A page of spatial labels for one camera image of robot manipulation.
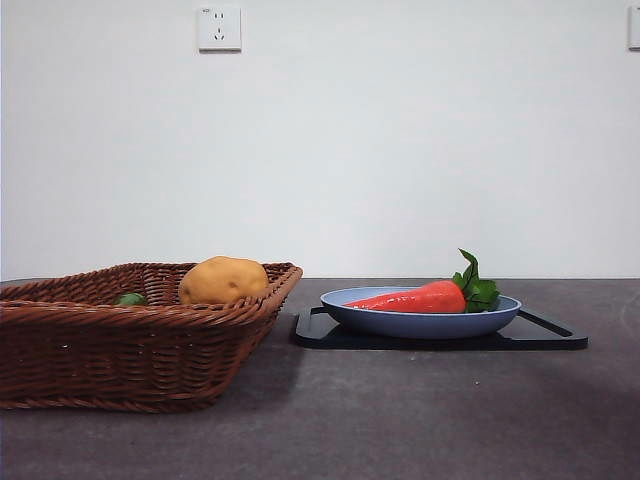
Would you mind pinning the pale blue round plate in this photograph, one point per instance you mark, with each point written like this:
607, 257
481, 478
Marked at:
415, 325

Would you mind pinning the yellow-brown potato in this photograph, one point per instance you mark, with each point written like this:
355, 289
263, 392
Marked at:
225, 282

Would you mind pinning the brown wicker basket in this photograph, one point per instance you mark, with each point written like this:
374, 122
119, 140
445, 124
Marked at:
125, 360

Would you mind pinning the orange carrot with green leaves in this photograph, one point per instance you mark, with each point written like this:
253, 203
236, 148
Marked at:
430, 300

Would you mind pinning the green vegetable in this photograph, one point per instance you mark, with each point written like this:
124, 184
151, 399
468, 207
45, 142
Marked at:
131, 300

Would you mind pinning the dark rectangular cutting board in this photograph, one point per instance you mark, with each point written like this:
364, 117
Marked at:
350, 342

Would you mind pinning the white wall power socket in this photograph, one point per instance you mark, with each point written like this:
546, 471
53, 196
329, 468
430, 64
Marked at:
635, 29
220, 29

